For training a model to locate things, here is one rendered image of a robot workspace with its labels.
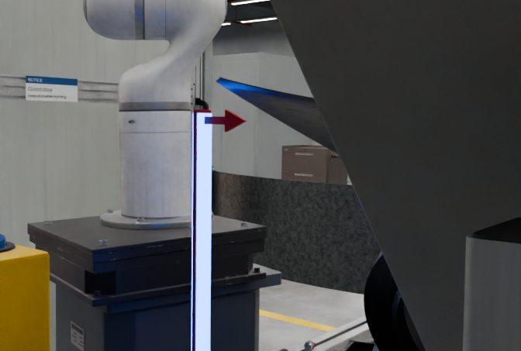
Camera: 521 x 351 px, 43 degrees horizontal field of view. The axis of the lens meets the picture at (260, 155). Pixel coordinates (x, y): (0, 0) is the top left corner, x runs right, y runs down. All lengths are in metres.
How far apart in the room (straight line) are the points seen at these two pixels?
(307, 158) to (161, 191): 6.40
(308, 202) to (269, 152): 7.98
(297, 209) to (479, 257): 2.40
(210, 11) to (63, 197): 1.41
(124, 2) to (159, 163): 0.26
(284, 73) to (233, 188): 8.03
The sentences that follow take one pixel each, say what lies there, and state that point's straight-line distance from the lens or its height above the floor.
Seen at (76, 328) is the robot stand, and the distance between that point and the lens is 1.12.
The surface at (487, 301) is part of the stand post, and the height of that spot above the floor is 1.13.
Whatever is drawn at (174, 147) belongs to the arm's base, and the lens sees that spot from 1.07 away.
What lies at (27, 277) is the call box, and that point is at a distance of 0.56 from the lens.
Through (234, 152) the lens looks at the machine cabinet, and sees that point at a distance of 10.58.
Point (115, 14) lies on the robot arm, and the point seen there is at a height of 1.35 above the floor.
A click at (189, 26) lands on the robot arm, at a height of 1.33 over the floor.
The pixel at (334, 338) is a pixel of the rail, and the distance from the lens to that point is 1.01.
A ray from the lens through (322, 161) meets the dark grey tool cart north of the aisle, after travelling 7.34.
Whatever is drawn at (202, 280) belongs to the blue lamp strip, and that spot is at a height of 1.00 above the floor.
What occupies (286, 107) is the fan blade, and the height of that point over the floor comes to 1.19.
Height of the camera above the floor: 1.18
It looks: 3 degrees down
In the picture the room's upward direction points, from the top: 1 degrees clockwise
